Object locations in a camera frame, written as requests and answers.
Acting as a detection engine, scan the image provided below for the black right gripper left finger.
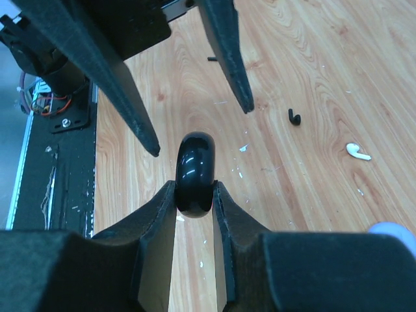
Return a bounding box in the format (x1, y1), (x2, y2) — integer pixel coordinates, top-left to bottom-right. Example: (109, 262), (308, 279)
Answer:
(1, 181), (176, 311)

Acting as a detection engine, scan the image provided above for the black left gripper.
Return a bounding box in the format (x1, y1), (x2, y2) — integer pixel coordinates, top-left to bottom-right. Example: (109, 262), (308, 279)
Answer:
(14, 0), (254, 157)

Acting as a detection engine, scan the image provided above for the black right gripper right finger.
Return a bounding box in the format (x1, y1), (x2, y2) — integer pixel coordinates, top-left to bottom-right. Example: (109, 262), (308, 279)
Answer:
(213, 182), (415, 311)

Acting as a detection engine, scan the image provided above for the purple earbud charging case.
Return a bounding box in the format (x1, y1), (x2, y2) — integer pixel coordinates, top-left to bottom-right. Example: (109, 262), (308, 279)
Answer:
(368, 222), (416, 256)

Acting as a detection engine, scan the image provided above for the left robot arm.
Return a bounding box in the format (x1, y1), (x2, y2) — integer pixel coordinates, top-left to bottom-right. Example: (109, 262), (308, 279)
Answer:
(1, 1), (254, 156)

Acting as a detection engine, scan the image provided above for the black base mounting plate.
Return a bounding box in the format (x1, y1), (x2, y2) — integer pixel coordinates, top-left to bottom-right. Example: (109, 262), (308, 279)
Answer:
(6, 83), (98, 238)

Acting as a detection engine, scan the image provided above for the white earbud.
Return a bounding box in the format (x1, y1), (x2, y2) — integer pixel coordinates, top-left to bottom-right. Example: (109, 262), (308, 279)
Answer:
(346, 142), (372, 161)

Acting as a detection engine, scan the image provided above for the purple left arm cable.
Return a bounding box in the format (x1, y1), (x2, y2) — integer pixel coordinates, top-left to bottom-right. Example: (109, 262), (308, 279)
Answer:
(18, 71), (32, 113)

